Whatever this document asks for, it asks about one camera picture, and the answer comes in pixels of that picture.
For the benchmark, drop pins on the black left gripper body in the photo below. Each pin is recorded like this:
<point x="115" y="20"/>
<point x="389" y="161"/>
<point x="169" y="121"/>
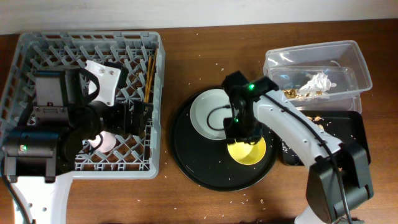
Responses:
<point x="115" y="119"/>

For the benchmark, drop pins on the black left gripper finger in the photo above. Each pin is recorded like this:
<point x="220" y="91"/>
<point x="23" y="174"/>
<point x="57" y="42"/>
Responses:
<point x="141" y="108"/>
<point x="139" y="125"/>

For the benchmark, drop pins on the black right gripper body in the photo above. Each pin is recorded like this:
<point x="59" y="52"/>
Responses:
<point x="244" y="128"/>

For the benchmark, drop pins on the yellow bowl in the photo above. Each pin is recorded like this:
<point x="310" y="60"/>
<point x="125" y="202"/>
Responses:
<point x="247" y="154"/>

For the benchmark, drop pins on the pink cup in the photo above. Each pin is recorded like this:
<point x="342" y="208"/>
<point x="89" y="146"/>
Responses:
<point x="104" y="142"/>

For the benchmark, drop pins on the grey round plate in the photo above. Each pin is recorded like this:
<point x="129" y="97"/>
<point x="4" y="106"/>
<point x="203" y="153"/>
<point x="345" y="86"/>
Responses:
<point x="207" y="113"/>

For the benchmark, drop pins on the gold foil wrapper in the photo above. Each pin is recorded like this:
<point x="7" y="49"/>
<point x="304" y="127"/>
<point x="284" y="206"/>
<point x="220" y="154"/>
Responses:
<point x="296" y="93"/>

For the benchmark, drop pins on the nut shell food scraps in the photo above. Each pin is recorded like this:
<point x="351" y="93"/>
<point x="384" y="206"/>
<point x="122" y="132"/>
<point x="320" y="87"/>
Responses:
<point x="319" y="121"/>

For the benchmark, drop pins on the white tissue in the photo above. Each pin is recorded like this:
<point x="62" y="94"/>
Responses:
<point x="317" y="85"/>

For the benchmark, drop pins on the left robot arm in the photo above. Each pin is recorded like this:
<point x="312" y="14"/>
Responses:
<point x="64" y="120"/>

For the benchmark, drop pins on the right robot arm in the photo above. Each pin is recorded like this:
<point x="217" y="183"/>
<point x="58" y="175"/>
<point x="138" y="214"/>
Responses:
<point x="339" y="178"/>

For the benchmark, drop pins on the grey plastic dishwasher rack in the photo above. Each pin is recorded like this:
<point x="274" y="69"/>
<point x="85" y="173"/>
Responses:
<point x="133" y="157"/>

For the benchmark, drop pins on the right wooden chopstick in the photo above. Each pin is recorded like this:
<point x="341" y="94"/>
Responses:
<point x="149" y="82"/>

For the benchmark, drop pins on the wooden chopstick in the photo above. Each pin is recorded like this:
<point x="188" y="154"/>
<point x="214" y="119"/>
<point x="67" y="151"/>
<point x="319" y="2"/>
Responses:
<point x="149" y="82"/>
<point x="148" y="76"/>

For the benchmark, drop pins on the left wooden chopstick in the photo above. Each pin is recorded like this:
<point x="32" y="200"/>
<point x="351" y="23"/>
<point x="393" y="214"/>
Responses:
<point x="148" y="76"/>

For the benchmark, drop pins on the round black tray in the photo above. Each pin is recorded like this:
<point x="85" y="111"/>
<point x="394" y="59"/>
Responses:
<point x="208" y="163"/>

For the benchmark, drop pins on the inner clear plastic bin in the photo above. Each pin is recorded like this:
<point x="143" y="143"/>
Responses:
<point x="339" y="97"/>

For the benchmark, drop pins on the clear plastic bin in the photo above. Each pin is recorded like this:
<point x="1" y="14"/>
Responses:
<point x="329" y="54"/>
<point x="339" y="97"/>

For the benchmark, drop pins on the outer clear plastic bin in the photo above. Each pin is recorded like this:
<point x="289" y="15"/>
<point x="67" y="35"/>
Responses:
<point x="329" y="54"/>

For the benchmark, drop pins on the black rectangular tray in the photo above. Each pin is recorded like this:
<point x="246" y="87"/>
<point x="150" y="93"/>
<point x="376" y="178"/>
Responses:
<point x="347" y="126"/>

